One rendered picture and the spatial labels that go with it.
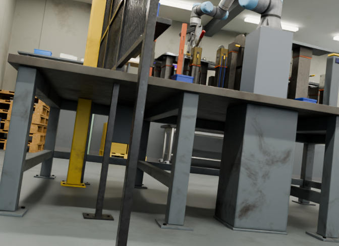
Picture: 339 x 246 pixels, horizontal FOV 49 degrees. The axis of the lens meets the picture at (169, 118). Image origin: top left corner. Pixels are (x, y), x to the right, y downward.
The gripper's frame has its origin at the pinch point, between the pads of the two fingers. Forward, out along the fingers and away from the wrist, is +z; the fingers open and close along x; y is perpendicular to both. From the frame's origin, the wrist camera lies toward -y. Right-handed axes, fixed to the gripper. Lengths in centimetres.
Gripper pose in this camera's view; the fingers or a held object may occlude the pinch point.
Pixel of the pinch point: (188, 51)
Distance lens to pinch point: 266.1
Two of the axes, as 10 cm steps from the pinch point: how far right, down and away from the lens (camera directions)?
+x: -2.9, 0.3, 9.6
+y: 9.5, 1.6, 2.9
